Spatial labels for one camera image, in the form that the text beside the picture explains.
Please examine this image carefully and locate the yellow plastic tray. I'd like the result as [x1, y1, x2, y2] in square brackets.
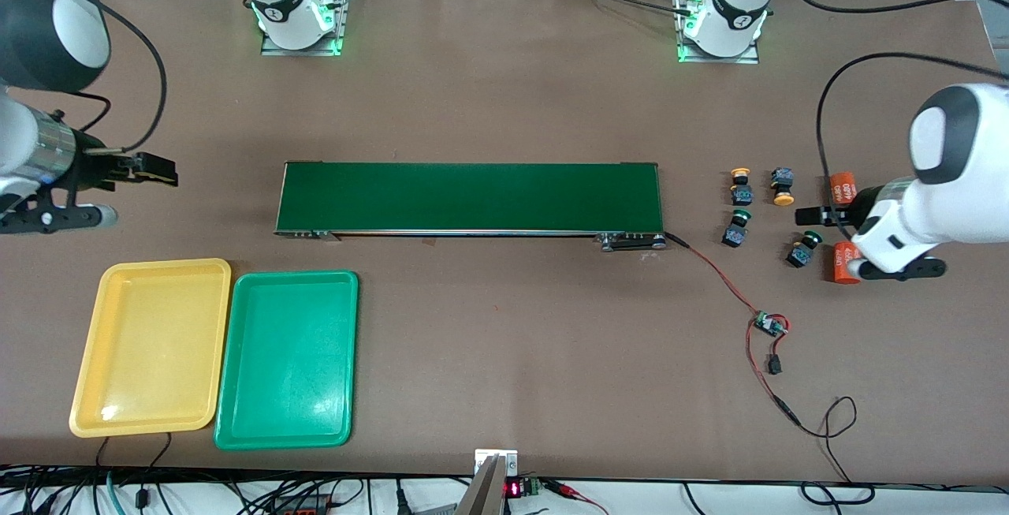
[69, 258, 233, 438]

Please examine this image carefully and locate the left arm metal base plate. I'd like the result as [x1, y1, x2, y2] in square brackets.
[674, 0, 760, 65]

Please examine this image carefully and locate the green push button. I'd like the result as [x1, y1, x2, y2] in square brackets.
[786, 233, 823, 268]
[722, 211, 752, 248]

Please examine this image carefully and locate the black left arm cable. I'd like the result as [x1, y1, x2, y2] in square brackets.
[775, 0, 1009, 241]

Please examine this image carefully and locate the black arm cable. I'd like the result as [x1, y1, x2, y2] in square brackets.
[0, 0, 169, 155]
[775, 0, 1009, 241]

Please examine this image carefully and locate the green conveyor belt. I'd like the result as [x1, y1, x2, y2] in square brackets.
[274, 160, 669, 252]

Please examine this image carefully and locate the red clip lead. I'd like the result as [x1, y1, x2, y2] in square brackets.
[544, 480, 612, 515]

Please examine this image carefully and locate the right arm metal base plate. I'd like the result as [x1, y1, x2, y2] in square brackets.
[260, 0, 352, 57]

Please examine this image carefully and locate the orange power strip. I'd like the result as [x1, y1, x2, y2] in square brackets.
[268, 495, 336, 515]

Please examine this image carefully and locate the grey metal mount bracket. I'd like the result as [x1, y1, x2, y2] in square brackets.
[456, 449, 519, 515]

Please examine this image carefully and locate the orange cylinder white print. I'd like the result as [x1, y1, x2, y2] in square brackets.
[833, 241, 862, 285]
[829, 172, 858, 208]

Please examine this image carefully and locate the green plastic tray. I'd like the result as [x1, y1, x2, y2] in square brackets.
[214, 270, 359, 451]

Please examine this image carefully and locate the black looped cable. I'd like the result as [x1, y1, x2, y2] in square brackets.
[800, 482, 876, 506]

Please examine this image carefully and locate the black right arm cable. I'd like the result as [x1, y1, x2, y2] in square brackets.
[0, 0, 169, 155]

